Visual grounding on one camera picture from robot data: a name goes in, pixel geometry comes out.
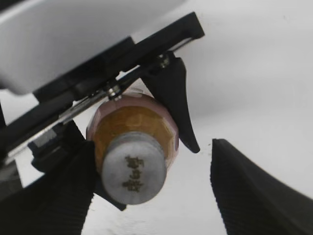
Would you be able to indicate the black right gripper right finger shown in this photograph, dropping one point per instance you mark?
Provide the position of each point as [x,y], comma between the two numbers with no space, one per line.
[251,201]

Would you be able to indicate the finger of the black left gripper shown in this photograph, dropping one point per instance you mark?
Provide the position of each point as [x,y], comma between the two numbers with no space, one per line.
[167,84]
[65,157]

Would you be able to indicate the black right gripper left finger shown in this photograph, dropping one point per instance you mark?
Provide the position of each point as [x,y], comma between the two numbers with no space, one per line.
[55,204]

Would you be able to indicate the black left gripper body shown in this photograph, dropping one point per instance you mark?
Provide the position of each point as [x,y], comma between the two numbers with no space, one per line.
[108,74]

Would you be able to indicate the peach oolong tea bottle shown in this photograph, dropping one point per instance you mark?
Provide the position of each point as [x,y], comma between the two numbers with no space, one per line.
[134,112]

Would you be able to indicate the grey bottle cap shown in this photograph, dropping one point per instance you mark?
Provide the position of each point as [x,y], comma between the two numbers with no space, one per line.
[134,168]

